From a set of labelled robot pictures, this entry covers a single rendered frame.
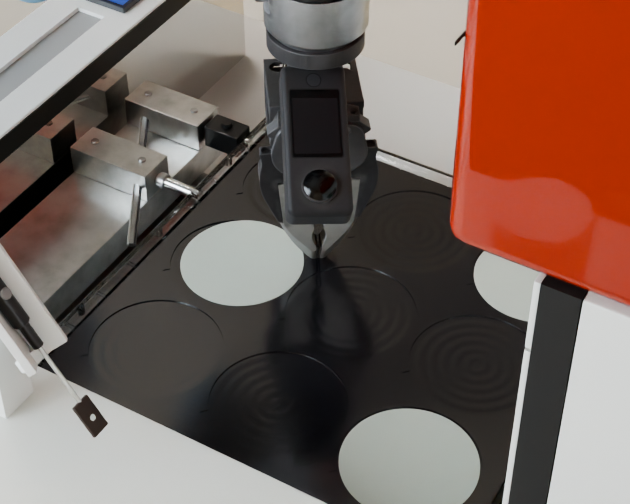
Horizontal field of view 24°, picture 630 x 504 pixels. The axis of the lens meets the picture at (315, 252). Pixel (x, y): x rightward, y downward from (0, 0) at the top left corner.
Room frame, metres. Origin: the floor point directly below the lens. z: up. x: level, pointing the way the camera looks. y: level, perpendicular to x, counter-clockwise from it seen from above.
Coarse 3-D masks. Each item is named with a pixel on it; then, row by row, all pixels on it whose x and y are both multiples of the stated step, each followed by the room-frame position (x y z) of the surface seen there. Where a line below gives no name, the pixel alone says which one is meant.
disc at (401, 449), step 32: (384, 416) 0.69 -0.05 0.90; (416, 416) 0.69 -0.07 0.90; (352, 448) 0.66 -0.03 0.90; (384, 448) 0.66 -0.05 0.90; (416, 448) 0.66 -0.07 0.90; (448, 448) 0.66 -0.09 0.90; (352, 480) 0.63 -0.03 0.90; (384, 480) 0.63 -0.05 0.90; (416, 480) 0.63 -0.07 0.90; (448, 480) 0.63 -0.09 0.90
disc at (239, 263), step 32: (224, 224) 0.89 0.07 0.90; (256, 224) 0.89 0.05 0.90; (192, 256) 0.85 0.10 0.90; (224, 256) 0.85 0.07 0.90; (256, 256) 0.85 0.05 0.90; (288, 256) 0.85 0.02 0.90; (192, 288) 0.82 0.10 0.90; (224, 288) 0.82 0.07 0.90; (256, 288) 0.82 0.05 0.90; (288, 288) 0.82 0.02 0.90
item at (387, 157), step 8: (384, 152) 0.98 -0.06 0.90; (384, 160) 0.98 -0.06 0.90; (392, 160) 0.97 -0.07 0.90; (400, 160) 0.97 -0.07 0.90; (408, 160) 0.97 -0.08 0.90; (400, 168) 0.97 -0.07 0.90; (408, 168) 0.96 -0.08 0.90; (416, 168) 0.96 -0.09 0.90; (424, 168) 0.96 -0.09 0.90; (432, 168) 0.96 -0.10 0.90; (424, 176) 0.95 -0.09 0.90; (432, 176) 0.95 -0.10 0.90; (440, 176) 0.95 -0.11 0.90; (448, 176) 0.95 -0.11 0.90; (448, 184) 0.94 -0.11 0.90
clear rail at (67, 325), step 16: (256, 128) 1.02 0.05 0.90; (240, 144) 0.99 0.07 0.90; (256, 144) 1.00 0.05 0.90; (224, 160) 0.97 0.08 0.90; (240, 160) 0.98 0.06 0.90; (208, 176) 0.95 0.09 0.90; (224, 176) 0.96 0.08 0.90; (192, 192) 0.93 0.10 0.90; (208, 192) 0.93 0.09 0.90; (176, 208) 0.91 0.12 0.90; (192, 208) 0.91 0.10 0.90; (160, 224) 0.89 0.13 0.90; (176, 224) 0.89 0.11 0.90; (144, 240) 0.87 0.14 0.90; (160, 240) 0.87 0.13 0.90; (128, 256) 0.85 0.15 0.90; (144, 256) 0.85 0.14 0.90; (112, 272) 0.83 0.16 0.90; (128, 272) 0.84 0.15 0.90; (96, 288) 0.81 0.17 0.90; (112, 288) 0.82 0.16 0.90; (96, 304) 0.80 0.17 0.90; (64, 320) 0.78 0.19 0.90; (80, 320) 0.78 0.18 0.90
